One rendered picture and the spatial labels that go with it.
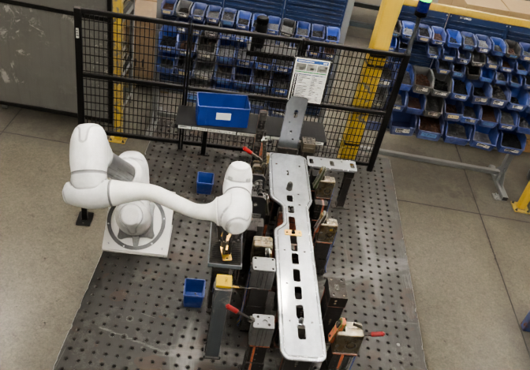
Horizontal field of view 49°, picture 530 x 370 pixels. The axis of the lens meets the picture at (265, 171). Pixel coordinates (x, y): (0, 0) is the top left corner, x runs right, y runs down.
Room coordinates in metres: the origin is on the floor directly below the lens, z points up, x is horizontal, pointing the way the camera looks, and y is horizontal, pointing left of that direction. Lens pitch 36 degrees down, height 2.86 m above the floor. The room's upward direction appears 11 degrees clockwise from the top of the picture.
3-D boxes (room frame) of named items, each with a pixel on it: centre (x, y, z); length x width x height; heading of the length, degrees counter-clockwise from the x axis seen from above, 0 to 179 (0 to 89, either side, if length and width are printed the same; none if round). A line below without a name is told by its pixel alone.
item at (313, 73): (3.12, -0.15, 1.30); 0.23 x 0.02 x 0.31; 98
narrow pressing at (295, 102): (2.82, -0.10, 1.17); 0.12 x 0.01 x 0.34; 98
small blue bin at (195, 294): (1.83, 0.22, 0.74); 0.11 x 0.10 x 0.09; 8
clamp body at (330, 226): (2.18, -0.36, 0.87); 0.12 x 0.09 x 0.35; 98
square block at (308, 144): (2.85, -0.22, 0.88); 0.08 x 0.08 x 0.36; 8
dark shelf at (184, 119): (2.96, 0.13, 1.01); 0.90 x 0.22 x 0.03; 98
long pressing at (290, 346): (2.08, -0.20, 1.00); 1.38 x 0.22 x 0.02; 8
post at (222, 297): (1.56, 0.07, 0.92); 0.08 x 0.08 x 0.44; 8
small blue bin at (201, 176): (2.66, 0.33, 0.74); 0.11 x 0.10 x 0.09; 8
